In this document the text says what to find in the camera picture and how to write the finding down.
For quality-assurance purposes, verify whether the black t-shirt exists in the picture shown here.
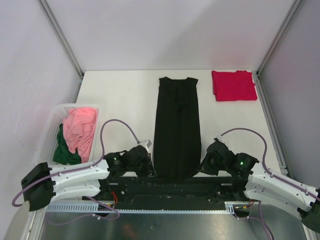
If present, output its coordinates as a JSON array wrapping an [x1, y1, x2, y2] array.
[[153, 77, 202, 179]]

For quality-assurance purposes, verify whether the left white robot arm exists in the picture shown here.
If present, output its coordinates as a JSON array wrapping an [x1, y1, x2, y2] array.
[[21, 141, 153, 212]]

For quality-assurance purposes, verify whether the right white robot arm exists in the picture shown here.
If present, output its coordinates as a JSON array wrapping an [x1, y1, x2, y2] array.
[[197, 139, 320, 233]]

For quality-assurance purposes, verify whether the pink t-shirt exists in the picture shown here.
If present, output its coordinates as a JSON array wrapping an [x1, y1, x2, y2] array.
[[62, 107, 98, 163]]

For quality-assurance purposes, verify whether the folded red t-shirt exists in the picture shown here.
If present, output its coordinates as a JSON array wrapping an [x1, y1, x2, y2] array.
[[211, 70, 258, 102]]

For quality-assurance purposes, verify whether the green t-shirt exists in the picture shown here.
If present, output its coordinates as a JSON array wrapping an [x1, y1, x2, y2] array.
[[52, 123, 82, 165]]

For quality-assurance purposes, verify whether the white plastic basket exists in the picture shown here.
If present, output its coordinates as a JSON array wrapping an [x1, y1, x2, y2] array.
[[32, 103, 100, 165]]

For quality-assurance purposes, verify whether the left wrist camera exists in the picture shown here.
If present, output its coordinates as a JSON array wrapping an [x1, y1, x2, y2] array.
[[138, 140, 152, 153]]

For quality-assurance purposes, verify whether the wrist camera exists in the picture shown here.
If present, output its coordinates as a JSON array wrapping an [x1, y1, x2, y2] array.
[[214, 134, 227, 145], [138, 140, 152, 153]]

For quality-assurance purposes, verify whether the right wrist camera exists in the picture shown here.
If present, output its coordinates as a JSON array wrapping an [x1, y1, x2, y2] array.
[[214, 134, 227, 145]]

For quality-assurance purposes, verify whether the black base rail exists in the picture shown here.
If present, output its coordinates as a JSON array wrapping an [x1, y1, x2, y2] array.
[[93, 176, 258, 211]]

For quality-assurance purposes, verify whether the white slotted cable duct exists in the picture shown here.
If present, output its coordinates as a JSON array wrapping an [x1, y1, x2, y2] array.
[[46, 201, 251, 214]]

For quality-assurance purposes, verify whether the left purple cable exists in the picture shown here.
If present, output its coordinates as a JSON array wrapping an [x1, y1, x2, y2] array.
[[11, 119, 141, 226]]

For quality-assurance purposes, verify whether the right aluminium frame post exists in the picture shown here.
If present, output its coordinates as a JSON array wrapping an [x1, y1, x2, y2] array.
[[256, 0, 305, 76]]

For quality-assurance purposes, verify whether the aluminium frame post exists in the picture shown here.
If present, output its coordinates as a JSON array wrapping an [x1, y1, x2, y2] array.
[[37, 0, 84, 79], [256, 0, 305, 76]]

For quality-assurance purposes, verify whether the left aluminium frame post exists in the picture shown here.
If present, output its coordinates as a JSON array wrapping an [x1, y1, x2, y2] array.
[[37, 0, 84, 79]]

